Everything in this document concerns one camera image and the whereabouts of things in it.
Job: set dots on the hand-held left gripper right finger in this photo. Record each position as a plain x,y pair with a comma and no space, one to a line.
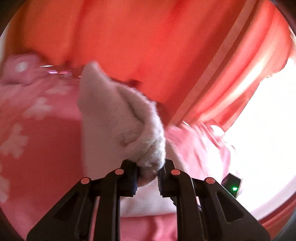
161,183

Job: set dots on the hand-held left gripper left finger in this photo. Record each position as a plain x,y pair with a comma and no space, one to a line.
133,183

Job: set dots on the pink sweater with black hearts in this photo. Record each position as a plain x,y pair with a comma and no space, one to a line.
115,120

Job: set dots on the pink fleece blanket with bows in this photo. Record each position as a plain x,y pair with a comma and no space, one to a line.
44,162

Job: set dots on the orange striped curtain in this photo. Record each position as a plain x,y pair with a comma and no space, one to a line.
219,88

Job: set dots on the orange sheer curtain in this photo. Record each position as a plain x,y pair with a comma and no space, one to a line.
129,34

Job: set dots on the pink pillow with white button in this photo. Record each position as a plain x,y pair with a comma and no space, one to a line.
20,67

